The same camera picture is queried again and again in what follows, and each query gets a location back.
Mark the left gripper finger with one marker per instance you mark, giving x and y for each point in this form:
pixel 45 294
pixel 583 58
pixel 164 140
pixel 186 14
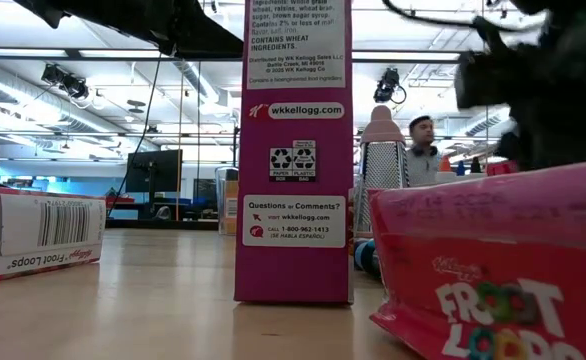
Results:
pixel 203 35

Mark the blue-cap sprinkles bottle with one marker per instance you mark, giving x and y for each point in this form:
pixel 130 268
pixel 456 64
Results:
pixel 461 168

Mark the red Froot Loops cereal box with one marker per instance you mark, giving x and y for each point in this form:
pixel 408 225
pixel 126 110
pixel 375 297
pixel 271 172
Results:
pixel 48 225

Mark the magenta Raisin Bran cereal box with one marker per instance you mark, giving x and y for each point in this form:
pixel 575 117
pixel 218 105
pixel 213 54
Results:
pixel 293 270

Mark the black ceiling spotlights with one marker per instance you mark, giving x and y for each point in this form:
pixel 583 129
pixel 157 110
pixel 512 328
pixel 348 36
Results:
pixel 70 85

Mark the red crate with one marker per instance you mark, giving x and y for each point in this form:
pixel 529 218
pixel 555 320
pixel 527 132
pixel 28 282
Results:
pixel 500 168

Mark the black computer monitor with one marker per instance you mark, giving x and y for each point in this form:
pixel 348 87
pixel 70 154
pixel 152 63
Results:
pixel 158 170

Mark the person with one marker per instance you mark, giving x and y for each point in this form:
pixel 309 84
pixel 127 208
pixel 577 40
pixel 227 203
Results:
pixel 423 170

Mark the small dark screen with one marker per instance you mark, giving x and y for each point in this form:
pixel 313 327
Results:
pixel 204 192

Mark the clear plastic organizer bin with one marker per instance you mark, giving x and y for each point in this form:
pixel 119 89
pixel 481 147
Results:
pixel 219 200

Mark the orange spice jar black lid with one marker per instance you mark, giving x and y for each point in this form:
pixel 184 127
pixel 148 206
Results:
pixel 232 200

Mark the dark blue icing tube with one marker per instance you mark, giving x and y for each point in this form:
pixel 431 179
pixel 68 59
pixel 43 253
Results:
pixel 368 257

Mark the black overhead camera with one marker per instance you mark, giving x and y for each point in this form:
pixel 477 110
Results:
pixel 385 87

